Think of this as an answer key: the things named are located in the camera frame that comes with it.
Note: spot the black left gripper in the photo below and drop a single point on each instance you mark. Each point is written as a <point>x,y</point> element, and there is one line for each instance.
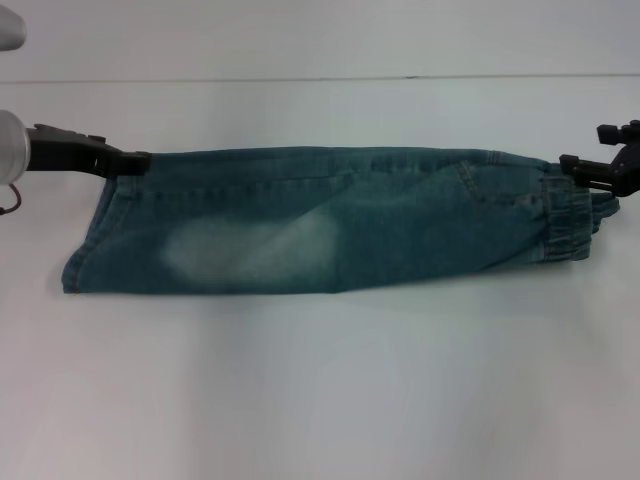
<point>60,152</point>

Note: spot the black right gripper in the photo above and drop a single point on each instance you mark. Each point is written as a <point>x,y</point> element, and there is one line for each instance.
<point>627,160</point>

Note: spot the blue denim shorts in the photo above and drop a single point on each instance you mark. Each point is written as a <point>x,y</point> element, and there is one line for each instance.
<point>350,225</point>

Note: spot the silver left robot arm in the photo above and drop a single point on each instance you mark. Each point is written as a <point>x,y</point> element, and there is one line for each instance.
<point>9,145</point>

